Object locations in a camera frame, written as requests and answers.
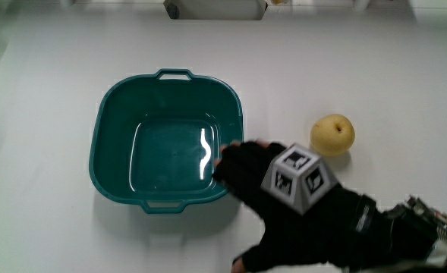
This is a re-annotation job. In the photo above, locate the person's right forearm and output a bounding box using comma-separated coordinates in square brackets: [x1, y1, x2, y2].
[373, 195, 447, 273]

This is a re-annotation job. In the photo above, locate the teal plastic basin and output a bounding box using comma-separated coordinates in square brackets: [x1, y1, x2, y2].
[88, 67, 244, 215]

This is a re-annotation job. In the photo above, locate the yellow pear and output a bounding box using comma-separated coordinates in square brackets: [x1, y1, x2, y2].
[310, 113, 356, 158]

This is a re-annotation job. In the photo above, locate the white desk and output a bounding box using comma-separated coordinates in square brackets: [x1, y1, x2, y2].
[0, 0, 447, 273]

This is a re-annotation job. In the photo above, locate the white box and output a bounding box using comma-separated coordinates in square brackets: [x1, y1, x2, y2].
[163, 0, 268, 21]

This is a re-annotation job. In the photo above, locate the person's right hand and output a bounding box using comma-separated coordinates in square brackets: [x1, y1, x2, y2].
[212, 139, 379, 273]

